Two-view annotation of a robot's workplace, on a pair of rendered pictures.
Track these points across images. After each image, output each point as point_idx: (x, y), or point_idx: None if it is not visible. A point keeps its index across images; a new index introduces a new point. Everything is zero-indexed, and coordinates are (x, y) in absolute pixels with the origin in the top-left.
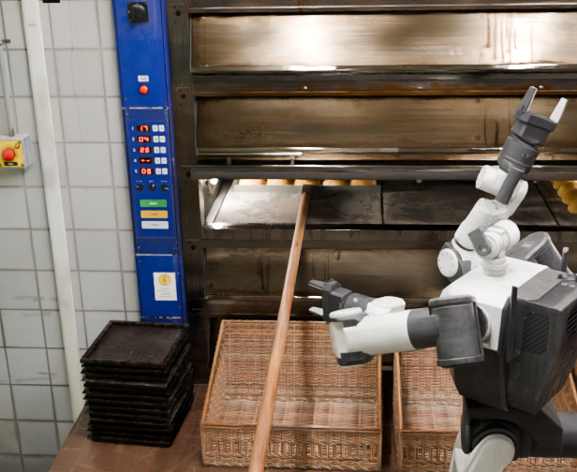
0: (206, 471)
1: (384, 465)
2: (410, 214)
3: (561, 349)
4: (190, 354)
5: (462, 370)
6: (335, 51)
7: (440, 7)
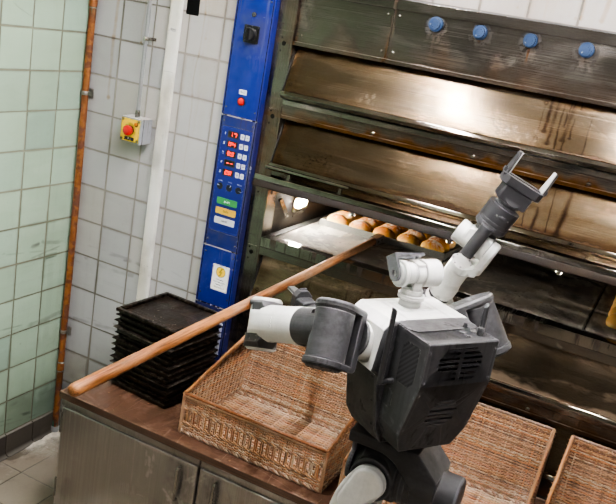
0: (176, 436)
1: (327, 491)
2: None
3: (427, 388)
4: (216, 340)
5: (350, 388)
6: (404, 104)
7: (506, 84)
